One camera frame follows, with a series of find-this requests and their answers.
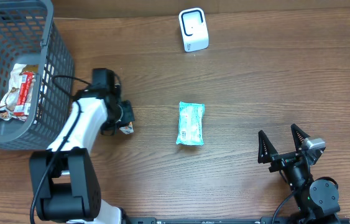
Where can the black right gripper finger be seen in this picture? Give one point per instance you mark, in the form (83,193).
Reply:
(266,153)
(298,136)

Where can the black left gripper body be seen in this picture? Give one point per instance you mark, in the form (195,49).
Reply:
(126,111)

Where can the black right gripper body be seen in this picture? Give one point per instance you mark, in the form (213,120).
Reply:
(285,158)

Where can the small orange white packet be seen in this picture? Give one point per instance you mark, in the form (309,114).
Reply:
(127,129)

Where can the teal orange snack packet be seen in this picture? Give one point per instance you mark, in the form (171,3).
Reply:
(190,128)

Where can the red white snack bar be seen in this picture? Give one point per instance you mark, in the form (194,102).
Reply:
(25,95)

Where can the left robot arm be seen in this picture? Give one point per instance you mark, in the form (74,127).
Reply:
(64,182)

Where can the white barcode scanner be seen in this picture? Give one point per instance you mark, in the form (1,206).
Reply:
(194,29)

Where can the grey plastic mesh basket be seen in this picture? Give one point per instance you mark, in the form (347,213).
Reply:
(29,36)

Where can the white brown snack wrapper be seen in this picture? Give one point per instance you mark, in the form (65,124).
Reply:
(9,100)

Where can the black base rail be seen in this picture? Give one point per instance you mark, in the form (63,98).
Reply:
(152,220)

